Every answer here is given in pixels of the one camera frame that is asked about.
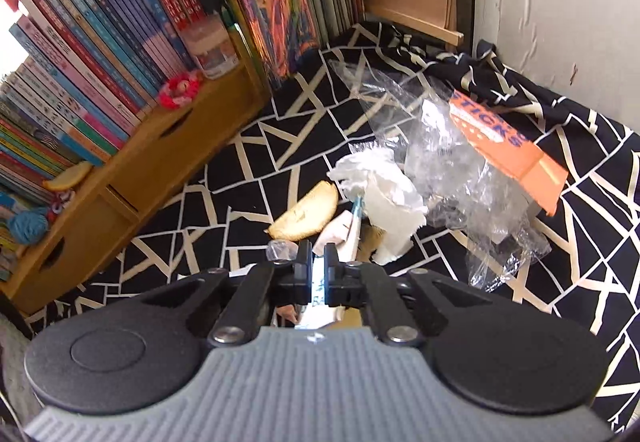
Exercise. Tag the yellow banana toy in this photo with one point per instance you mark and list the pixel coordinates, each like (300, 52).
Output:
(67, 177)

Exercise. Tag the yellow brown fruit peel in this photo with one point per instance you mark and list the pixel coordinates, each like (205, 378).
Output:
(310, 212)

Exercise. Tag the white pink plaid tissue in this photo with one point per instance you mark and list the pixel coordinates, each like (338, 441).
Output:
(334, 229)

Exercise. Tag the small clear plastic wrapper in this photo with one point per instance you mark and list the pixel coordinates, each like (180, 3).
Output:
(280, 251)

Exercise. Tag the black white patterned cloth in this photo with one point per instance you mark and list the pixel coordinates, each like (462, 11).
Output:
(575, 247)

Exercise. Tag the wooden easel stand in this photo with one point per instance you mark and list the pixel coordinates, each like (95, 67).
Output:
(415, 27)

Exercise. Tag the blue yarn ball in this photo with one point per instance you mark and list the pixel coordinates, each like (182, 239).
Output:
(27, 226)

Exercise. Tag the small pink bead toy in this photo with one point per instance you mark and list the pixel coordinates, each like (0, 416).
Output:
(62, 202)

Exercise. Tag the wooden desktop drawer shelf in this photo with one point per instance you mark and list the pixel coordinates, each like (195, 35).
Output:
(165, 157)

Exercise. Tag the clear plastic jar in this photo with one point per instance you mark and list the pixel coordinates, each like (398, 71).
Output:
(210, 47)

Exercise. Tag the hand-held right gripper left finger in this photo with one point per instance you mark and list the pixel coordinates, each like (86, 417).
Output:
(304, 272)

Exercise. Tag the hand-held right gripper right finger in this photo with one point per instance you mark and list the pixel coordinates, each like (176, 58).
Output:
(332, 277)

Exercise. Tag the brown cardboard piece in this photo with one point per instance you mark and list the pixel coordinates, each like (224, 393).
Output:
(371, 242)

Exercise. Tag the large clear plastic bag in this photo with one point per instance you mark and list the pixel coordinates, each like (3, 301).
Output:
(450, 172)

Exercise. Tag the row of upright books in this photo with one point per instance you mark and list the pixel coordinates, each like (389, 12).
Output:
(75, 47)

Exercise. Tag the orange carton box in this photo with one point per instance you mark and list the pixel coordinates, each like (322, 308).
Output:
(505, 142)

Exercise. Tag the long white paper receipt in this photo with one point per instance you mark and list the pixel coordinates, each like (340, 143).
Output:
(319, 314)

